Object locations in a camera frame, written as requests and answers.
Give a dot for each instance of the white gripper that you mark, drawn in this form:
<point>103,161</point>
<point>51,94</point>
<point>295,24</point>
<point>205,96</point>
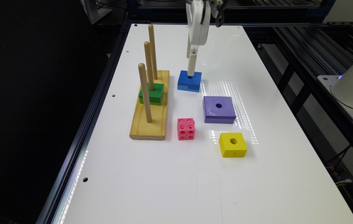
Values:
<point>198,14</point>

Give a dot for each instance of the wooden peg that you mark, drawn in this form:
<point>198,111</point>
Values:
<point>149,65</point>
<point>152,50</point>
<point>145,92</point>

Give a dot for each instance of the purple block with hole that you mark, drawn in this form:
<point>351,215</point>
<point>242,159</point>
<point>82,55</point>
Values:
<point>218,109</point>

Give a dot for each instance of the pink linking cube cluster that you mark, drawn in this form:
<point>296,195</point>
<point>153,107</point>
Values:
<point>186,128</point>

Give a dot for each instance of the yellow block with hole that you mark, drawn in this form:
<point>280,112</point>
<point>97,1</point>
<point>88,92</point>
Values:
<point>232,145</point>

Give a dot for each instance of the rear wooden peg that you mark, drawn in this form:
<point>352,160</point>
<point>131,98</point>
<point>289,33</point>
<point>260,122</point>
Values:
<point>152,50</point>

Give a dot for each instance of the wooden peg base board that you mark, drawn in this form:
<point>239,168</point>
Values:
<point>140,128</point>

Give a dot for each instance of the blue block with hole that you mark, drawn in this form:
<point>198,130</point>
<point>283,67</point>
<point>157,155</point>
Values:
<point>189,83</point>

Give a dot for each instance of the light green block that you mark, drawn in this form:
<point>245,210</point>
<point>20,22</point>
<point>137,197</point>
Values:
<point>153,100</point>

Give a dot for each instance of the middle wooden peg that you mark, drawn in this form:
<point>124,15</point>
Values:
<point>149,65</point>

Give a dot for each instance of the dark green block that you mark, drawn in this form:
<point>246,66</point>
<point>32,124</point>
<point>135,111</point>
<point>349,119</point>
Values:
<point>158,90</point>

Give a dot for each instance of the front wooden peg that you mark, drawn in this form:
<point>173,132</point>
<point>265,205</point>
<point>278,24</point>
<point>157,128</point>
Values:
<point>145,92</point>

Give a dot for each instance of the black aluminium frame rack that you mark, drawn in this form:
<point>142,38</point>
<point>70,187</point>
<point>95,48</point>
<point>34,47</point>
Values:
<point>295,55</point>

